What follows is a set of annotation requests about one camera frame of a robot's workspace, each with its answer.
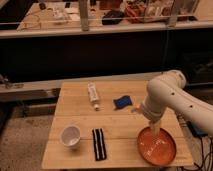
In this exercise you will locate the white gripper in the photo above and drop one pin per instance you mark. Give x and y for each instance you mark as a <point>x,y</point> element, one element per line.
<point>153,115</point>

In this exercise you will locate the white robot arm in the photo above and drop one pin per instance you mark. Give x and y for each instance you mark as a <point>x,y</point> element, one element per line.
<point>166,91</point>

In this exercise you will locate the orange plate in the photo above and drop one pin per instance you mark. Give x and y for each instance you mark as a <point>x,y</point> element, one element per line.
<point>158,150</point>

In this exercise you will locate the blue sponge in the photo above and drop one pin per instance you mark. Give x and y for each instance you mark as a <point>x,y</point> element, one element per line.
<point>122,102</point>

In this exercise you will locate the black white striped cloth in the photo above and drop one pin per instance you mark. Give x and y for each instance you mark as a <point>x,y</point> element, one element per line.
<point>99,145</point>

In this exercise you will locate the white cup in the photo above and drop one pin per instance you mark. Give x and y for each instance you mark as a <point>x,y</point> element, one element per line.
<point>70,136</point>

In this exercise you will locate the red bag on bench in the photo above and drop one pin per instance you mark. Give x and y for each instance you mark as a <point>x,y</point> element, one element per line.
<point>135,13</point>

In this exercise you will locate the black bag on bench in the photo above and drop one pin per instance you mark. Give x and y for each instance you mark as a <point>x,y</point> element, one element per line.
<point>112,17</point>

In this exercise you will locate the white papers on bench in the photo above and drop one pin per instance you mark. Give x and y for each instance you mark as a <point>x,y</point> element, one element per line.
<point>60,13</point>

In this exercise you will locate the metal post right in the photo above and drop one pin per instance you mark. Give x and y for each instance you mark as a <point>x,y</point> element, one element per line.
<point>172,20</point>

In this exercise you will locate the metal post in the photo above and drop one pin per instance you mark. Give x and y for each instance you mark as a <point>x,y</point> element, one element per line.
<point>172,20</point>
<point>83,14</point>

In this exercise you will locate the metal post left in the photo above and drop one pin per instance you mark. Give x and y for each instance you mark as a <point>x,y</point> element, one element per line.
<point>83,14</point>

